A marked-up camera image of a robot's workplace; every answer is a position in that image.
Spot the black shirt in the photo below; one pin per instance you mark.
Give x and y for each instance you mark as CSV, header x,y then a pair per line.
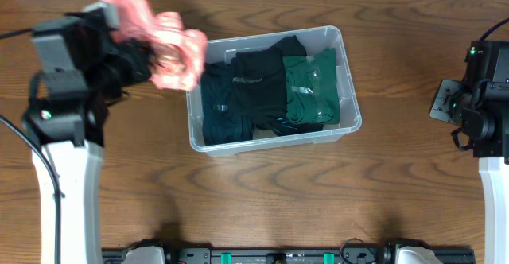
x,y
289,46

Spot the black garment with tape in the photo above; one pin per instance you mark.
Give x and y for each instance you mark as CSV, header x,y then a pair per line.
x,y
259,85

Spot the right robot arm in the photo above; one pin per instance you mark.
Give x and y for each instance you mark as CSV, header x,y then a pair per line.
x,y
478,106

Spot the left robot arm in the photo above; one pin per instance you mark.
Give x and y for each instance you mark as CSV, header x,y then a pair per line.
x,y
67,132

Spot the dark navy garment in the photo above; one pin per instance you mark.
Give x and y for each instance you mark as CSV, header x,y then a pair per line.
x,y
220,123

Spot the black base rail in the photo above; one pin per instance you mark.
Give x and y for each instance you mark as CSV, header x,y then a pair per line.
x,y
352,251

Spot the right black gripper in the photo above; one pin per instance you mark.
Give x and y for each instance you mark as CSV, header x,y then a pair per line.
x,y
445,110

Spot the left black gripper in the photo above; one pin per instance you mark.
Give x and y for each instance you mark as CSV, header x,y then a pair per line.
x,y
130,63

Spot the clear plastic storage bin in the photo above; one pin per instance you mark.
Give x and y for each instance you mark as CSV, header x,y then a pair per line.
x,y
315,40

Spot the coral orange shirt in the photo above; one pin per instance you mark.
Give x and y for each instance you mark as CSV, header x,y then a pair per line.
x,y
179,53

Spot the dark green garment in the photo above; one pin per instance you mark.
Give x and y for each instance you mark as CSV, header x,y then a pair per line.
x,y
311,83

